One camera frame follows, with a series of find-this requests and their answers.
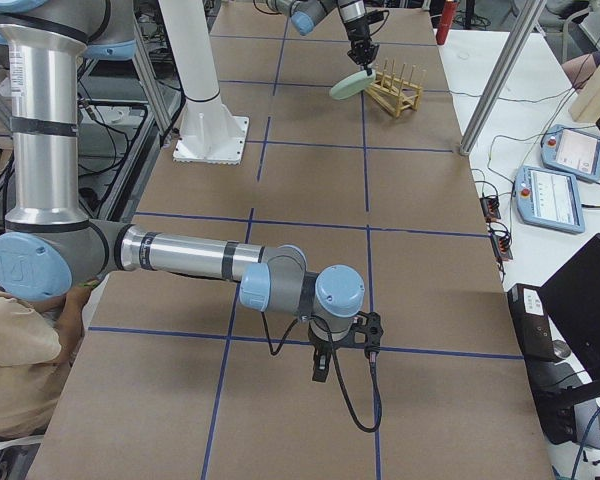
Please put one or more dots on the pale green plate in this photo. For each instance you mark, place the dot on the pale green plate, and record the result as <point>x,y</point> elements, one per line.
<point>352,84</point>

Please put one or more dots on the wooden dish rack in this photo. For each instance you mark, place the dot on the wooden dish rack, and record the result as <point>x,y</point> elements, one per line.
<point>396,91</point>

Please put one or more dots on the red bottle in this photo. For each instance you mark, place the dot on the red bottle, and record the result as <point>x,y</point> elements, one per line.
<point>446,21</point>

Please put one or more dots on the upper orange black connector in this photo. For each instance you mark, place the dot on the upper orange black connector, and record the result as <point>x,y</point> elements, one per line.
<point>490,203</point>

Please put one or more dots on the orange black connector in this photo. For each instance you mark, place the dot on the orange black connector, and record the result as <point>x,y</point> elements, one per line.
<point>490,203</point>
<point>501,240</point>

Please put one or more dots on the lower orange black connector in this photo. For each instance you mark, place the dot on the lower orange black connector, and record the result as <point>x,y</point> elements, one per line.
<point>501,240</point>

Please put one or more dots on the lower teach pendant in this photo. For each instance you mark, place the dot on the lower teach pendant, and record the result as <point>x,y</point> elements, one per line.
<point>549,199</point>

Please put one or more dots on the teach pendant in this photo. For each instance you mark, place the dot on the teach pendant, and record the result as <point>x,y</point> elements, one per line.
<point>573,151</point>
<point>549,199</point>

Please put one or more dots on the upper teach pendant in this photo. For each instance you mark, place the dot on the upper teach pendant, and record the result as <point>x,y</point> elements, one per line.
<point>573,151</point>

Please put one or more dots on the wooden beam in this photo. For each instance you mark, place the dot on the wooden beam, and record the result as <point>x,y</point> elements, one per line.
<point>586,107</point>

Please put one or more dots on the black laptop computer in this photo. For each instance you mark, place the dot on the black laptop computer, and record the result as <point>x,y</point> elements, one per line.
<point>558,330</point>

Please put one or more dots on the person in beige shirt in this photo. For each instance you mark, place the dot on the person in beige shirt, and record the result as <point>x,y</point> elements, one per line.
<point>38,342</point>

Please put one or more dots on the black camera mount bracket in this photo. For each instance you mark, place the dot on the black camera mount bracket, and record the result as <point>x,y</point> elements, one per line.
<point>364,333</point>

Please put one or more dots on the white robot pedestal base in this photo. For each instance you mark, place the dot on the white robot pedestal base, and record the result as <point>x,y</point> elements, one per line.
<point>208,132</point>

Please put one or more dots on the aluminium frame post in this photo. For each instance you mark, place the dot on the aluminium frame post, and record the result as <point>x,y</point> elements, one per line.
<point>511,50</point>

